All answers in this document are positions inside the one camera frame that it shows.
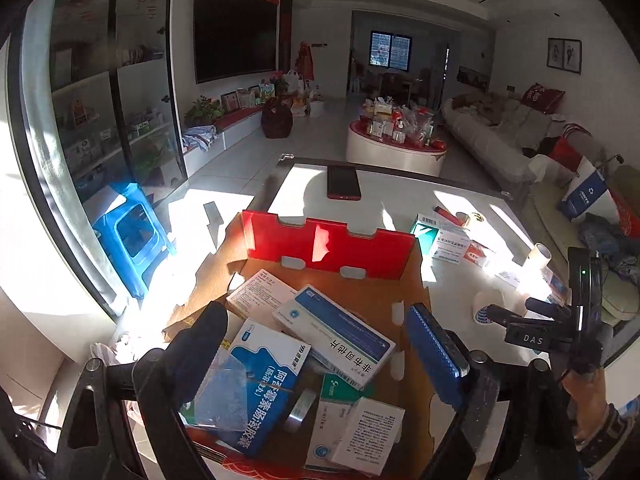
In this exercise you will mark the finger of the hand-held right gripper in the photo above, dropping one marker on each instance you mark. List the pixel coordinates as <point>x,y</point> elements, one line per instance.
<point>530,337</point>
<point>547,310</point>

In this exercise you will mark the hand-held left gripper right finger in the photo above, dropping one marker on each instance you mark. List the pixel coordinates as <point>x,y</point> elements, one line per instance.
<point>430,350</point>

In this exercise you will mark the glass display cabinet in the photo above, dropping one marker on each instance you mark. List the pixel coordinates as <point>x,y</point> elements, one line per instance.
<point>90,110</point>

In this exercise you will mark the person's right hand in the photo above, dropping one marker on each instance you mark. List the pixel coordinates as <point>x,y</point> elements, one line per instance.
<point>587,402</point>

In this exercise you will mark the red cardboard box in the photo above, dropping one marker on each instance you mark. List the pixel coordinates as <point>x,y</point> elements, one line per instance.
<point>325,245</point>

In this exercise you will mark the small white medicine box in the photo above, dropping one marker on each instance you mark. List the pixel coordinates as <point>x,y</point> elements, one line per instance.
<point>507,277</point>

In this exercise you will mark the green potted plant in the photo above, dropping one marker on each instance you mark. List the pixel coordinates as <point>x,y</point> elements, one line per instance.
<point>202,110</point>

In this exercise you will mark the clear tape roll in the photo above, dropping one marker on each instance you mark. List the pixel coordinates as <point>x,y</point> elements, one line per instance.
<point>300,410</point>

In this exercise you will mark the white cloth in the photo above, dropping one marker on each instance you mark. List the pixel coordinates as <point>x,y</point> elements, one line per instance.
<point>107,355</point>

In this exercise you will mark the round white coffee table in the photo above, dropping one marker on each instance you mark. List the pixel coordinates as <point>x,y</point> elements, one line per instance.
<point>395,152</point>

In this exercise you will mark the person's right forearm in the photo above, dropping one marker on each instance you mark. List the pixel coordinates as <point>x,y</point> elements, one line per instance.
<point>615,440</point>

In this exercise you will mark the blue plastic stool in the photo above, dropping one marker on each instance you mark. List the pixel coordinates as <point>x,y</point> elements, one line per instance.
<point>132,230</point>

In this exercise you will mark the blue clothes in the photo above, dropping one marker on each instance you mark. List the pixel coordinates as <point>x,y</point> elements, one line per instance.
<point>605,235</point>

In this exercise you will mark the white box blue round logo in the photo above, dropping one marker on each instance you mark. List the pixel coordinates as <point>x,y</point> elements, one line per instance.
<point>320,452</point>

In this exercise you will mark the beige lounge sofa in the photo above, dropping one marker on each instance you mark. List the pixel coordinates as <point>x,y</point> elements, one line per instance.
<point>625,290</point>

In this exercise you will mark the row of gift boxes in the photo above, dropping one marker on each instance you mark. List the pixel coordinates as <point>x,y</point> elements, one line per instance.
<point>250,95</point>

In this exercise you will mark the window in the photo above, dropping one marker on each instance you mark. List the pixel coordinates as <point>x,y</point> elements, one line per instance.
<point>390,50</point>

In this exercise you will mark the blue medicine box rubber band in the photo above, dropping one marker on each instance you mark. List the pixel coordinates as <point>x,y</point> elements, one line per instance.
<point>265,385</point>

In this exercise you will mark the dark round bag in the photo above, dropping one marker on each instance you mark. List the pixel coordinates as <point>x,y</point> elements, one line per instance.
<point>276,117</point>

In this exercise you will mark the red printed bag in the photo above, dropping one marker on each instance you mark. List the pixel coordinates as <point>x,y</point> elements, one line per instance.
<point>625,215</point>

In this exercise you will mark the white medicine box blue stripe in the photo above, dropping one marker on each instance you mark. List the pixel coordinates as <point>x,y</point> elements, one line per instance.
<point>335,330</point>

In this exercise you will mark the red lighter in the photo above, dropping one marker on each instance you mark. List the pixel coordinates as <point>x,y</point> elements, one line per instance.
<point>447,215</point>

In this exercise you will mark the white medicine box black text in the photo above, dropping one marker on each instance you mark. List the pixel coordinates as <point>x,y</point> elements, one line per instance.
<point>370,435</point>

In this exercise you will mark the white plastic bag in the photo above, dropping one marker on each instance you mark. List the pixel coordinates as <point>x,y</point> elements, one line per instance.
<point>293,81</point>

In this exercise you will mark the wall television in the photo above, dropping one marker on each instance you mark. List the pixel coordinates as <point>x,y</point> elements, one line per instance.
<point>235,30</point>

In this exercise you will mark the cream tape roll printed core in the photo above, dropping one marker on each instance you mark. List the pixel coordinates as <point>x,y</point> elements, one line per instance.
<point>537,257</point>

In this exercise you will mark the white box green logo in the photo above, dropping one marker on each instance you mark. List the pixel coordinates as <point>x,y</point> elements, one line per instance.
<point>345,390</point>

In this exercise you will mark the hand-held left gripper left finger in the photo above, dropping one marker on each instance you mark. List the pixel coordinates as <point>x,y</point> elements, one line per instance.
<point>200,350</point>

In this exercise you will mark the red phone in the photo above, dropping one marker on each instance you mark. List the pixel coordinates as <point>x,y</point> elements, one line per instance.
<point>344,182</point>

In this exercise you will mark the red hanging decoration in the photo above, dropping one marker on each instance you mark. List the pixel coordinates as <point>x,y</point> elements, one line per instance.
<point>304,60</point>

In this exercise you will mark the framed wall pictures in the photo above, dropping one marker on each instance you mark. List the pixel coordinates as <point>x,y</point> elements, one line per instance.
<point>565,55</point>

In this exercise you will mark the striped cloth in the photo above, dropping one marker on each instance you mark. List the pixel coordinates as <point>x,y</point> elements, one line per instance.
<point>200,137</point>

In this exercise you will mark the red and white medicine box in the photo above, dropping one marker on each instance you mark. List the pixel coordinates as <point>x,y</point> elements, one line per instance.
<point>479,256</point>

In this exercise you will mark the red cushion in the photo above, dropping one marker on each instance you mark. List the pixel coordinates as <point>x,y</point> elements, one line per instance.
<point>542,97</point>

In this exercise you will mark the low television bench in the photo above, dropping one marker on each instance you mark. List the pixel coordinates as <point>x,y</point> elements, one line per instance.
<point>235,122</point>

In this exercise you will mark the white medicine box green corner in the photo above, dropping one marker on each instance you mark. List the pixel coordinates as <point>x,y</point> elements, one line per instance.
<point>450,247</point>

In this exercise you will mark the dining table with chairs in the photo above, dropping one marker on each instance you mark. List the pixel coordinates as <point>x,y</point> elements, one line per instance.
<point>395,82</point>

